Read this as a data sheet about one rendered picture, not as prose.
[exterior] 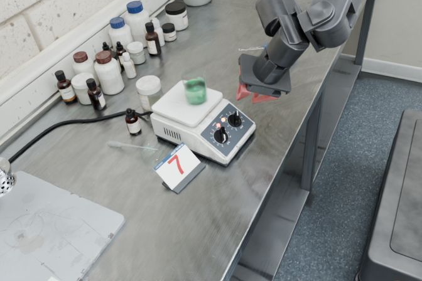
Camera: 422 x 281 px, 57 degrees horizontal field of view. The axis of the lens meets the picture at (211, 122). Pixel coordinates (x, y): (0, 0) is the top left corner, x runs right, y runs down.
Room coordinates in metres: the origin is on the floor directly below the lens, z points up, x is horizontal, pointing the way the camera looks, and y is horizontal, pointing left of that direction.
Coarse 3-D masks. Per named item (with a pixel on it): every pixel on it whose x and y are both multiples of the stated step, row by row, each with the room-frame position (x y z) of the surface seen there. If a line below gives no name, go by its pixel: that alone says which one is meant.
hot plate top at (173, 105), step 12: (180, 84) 0.74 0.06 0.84; (168, 96) 0.70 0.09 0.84; (180, 96) 0.70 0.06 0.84; (216, 96) 0.68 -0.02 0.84; (156, 108) 0.66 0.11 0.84; (168, 108) 0.66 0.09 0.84; (180, 108) 0.65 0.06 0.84; (192, 108) 0.65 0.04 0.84; (204, 108) 0.64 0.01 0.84; (180, 120) 0.61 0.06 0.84; (192, 120) 0.61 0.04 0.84
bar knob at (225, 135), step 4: (220, 128) 0.60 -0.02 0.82; (224, 128) 0.60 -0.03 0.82; (216, 132) 0.60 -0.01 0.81; (220, 132) 0.59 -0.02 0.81; (224, 132) 0.59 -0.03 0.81; (216, 136) 0.59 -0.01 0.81; (220, 136) 0.58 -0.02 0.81; (224, 136) 0.58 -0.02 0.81; (216, 140) 0.58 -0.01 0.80; (220, 140) 0.58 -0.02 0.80; (224, 140) 0.57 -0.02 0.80
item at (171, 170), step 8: (176, 152) 0.57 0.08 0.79; (184, 152) 0.58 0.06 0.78; (168, 160) 0.55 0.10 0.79; (176, 160) 0.56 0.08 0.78; (184, 160) 0.56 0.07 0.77; (192, 160) 0.57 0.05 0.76; (160, 168) 0.53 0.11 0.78; (168, 168) 0.54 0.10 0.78; (176, 168) 0.54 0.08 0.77; (184, 168) 0.55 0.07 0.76; (168, 176) 0.52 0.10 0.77; (176, 176) 0.53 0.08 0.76
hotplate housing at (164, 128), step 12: (216, 108) 0.66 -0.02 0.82; (156, 120) 0.65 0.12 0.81; (168, 120) 0.64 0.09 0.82; (204, 120) 0.62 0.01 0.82; (156, 132) 0.66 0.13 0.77; (168, 132) 0.63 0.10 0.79; (180, 132) 0.61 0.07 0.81; (192, 132) 0.60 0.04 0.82; (252, 132) 0.63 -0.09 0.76; (192, 144) 0.59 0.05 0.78; (204, 144) 0.57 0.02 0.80; (240, 144) 0.59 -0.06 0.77; (204, 156) 0.58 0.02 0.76; (216, 156) 0.56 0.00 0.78; (228, 156) 0.55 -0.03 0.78
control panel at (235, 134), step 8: (224, 112) 0.65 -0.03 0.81; (232, 112) 0.65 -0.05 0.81; (240, 112) 0.66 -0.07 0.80; (216, 120) 0.63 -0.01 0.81; (248, 120) 0.64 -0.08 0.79; (208, 128) 0.61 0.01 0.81; (216, 128) 0.61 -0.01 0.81; (232, 128) 0.62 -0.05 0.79; (240, 128) 0.62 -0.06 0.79; (248, 128) 0.62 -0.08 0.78; (208, 136) 0.59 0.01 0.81; (232, 136) 0.60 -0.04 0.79; (240, 136) 0.60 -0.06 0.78; (216, 144) 0.57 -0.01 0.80; (224, 144) 0.57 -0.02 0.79; (232, 144) 0.58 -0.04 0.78; (224, 152) 0.56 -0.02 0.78
